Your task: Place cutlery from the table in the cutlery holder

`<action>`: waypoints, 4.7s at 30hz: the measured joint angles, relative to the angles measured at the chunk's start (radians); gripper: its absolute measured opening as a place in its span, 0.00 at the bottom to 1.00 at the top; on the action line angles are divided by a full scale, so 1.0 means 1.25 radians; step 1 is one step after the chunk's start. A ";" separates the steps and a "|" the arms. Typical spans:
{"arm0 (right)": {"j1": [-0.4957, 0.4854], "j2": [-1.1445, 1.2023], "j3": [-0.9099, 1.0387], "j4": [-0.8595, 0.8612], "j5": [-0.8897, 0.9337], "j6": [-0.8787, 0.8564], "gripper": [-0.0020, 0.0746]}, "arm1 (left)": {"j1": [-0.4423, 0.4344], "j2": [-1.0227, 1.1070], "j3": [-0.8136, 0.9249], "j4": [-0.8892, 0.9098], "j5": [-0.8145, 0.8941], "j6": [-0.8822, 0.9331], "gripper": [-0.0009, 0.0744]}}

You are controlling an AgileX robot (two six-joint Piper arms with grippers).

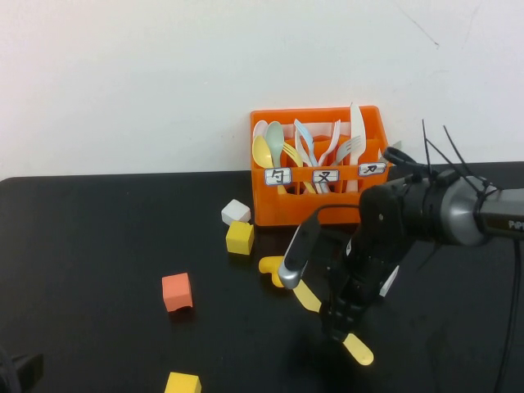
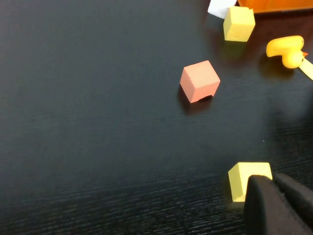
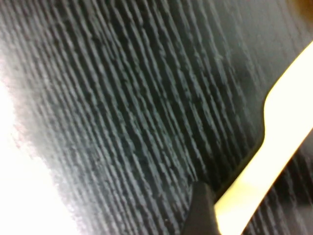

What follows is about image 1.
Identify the black zip tie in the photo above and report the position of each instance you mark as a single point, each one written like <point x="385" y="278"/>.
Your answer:
<point x="427" y="151"/>
<point x="460" y="157"/>

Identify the paper label fork character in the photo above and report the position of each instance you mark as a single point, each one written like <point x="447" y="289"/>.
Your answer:
<point x="326" y="176"/>

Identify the orange plastic cutlery crate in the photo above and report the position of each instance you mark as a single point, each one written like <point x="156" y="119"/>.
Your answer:
<point x="286" y="204"/>

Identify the paper label knife character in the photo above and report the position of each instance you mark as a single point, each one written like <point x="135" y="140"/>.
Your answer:
<point x="372" y="169"/>

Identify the white plastic spoon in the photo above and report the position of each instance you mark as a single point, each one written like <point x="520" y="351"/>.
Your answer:
<point x="258" y="127"/>

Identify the yellow foam cube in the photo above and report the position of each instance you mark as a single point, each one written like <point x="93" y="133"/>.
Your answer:
<point x="180" y="384"/>
<point x="239" y="239"/>

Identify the grey plastic knife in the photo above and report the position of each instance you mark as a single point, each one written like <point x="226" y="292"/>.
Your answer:
<point x="398" y="144"/>

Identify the white power adapter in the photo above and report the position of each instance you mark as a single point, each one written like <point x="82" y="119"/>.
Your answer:
<point x="391" y="280"/>

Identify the yellow plastic knife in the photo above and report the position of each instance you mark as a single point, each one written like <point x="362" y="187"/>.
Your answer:
<point x="360" y="352"/>

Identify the paper label spoon character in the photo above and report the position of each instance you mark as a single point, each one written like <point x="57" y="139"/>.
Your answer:
<point x="278" y="177"/>

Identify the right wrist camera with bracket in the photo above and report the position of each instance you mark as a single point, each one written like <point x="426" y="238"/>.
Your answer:
<point x="299" y="254"/>

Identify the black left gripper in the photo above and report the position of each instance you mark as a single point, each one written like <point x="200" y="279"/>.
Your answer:
<point x="7" y="372"/>

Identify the white foam cube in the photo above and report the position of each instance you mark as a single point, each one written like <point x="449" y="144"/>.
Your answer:
<point x="235" y="210"/>

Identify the blue plastic fork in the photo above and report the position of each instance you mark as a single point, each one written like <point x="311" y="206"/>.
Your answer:
<point x="305" y="137"/>

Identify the yellow plastic spoon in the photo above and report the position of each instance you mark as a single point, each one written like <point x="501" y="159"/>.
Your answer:
<point x="262" y="152"/>

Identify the white plastic fork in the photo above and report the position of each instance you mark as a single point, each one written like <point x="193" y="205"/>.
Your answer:
<point x="304" y="153"/>
<point x="333" y="135"/>

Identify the grey plastic fork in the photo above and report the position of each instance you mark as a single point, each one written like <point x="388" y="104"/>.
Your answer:
<point x="346" y="147"/>

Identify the yellow rubber duck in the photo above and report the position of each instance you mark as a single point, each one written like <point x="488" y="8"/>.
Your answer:
<point x="268" y="265"/>

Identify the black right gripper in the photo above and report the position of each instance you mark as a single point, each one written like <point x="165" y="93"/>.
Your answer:
<point x="360" y="278"/>

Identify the white plastic knife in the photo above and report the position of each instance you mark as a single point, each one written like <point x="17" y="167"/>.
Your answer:
<point x="357" y="127"/>

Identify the yellow plastic fork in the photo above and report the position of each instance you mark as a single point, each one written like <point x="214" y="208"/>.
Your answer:
<point x="291" y="154"/>

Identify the green plastic spoon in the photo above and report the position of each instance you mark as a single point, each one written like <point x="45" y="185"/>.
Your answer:
<point x="275" y="137"/>

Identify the orange foam cube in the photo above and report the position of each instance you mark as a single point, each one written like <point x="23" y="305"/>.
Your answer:
<point x="177" y="290"/>

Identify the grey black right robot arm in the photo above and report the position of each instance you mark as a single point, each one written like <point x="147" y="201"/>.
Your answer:
<point x="458" y="213"/>

